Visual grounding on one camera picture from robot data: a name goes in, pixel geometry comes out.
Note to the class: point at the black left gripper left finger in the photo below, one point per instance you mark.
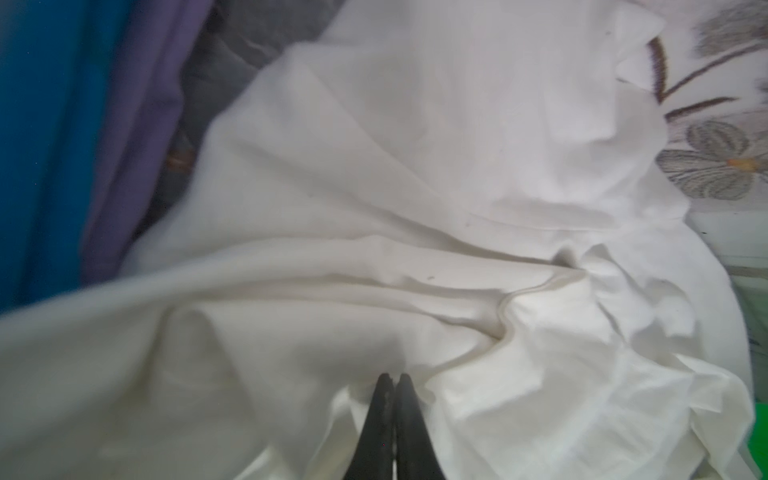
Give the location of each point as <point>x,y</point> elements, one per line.
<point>373,456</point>

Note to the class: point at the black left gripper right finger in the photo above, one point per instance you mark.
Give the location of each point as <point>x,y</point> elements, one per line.
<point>415,458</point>

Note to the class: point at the white t-shirt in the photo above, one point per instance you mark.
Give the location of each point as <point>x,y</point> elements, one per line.
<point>464,191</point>

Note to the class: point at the green plastic laundry basket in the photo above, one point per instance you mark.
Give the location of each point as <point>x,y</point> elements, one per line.
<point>758,441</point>

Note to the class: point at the folded purple t-shirt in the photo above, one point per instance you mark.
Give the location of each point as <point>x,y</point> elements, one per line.
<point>144,104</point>

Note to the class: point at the folded blue t-shirt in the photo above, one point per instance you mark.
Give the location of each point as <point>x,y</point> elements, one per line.
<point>56,59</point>

